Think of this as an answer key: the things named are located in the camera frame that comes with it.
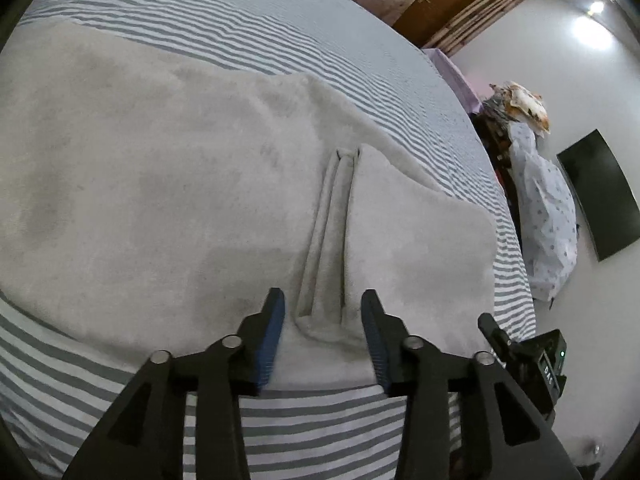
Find grey sweat pants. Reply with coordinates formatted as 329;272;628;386
1;19;497;389

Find grey white striped bed sheet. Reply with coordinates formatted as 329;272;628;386
1;0;536;479

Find white dotted cover cloth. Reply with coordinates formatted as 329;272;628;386
508;122;578;302

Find lilac cloth covered table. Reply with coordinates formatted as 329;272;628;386
422;48;483;115

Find striped brown side curtain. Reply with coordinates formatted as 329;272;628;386
423;0;525;56

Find black wall television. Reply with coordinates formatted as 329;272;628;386
558;129;640;261

